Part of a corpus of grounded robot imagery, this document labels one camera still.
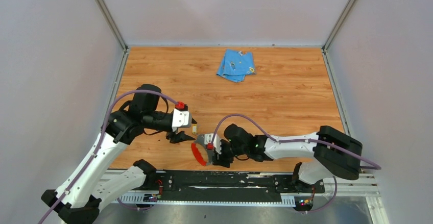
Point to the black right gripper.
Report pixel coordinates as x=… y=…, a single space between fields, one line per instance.
x=222 y=159

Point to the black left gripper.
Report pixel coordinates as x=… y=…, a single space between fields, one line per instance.
x=179 y=137

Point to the metal keyring plate with spring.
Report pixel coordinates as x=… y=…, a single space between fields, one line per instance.
x=202 y=150

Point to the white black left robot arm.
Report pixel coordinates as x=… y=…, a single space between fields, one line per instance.
x=81 y=198

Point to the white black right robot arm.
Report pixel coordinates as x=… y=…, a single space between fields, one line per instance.
x=332 y=152

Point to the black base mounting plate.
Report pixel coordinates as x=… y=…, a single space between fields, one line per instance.
x=220 y=187

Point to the blue folded cloth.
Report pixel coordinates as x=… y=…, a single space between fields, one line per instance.
x=236 y=65

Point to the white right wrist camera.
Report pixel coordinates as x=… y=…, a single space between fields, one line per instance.
x=213 y=142

